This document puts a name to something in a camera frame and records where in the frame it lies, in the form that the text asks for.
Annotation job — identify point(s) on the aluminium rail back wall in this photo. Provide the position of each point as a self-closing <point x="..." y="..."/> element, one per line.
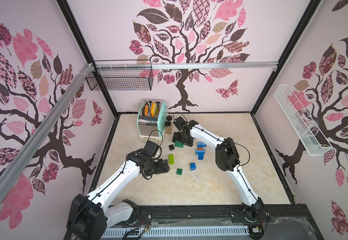
<point x="180" y="66"/>

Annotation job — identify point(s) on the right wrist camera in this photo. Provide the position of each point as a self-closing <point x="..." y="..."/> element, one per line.
<point x="180" y="123"/>

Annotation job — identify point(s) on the dark green long lego brick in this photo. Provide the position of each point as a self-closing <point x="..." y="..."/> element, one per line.
<point x="179" y="145"/>

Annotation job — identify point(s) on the light blue long lego brick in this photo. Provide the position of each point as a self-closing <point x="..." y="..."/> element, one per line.
<point x="200" y="152"/>

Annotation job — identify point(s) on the blue square lego brick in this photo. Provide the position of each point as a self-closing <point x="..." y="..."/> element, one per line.
<point x="201" y="157"/>

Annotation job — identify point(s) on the white wire shelf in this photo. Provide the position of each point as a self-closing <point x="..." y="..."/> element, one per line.
<point x="294" y="104"/>

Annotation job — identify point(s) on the mint green toaster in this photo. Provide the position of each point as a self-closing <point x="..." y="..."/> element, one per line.
<point x="151" y="119"/>

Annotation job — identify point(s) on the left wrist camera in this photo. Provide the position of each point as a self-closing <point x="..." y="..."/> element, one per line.
<point x="152" y="150"/>

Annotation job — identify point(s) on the white cable duct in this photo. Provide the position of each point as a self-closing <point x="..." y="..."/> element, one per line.
<point x="175" y="232"/>

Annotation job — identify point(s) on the aluminium rail left wall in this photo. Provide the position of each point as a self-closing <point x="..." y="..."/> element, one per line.
<point x="13" y="171"/>

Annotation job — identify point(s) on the dark green square lego brick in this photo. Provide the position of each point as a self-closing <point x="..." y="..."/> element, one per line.
<point x="179" y="172"/>

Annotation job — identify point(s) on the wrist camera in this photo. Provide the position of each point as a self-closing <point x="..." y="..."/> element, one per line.
<point x="152" y="150"/>
<point x="180" y="123"/>

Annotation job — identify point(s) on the black lego brick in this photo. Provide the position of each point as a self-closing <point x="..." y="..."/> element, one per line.
<point x="171" y="147"/>

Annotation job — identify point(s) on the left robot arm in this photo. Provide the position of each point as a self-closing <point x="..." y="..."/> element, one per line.
<point x="92" y="214"/>

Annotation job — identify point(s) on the aluminium rail wall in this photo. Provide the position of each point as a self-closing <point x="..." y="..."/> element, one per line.
<point x="180" y="66"/>
<point x="13" y="171"/>

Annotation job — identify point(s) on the lime green long lego brick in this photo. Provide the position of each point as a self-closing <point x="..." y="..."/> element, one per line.
<point x="171" y="159"/>

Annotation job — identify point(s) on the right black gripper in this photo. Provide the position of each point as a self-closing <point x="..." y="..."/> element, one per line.
<point x="181" y="140"/>

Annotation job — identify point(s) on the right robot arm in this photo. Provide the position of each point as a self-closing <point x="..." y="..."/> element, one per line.
<point x="227" y="160"/>

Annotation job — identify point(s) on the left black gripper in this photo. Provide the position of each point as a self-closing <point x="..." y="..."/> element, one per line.
<point x="159" y="170"/>

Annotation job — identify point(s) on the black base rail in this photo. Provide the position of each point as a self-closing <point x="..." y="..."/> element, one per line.
<point x="233" y="213"/>

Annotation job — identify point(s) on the black wire basket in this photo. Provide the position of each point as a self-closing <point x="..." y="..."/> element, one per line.
<point x="121" y="75"/>

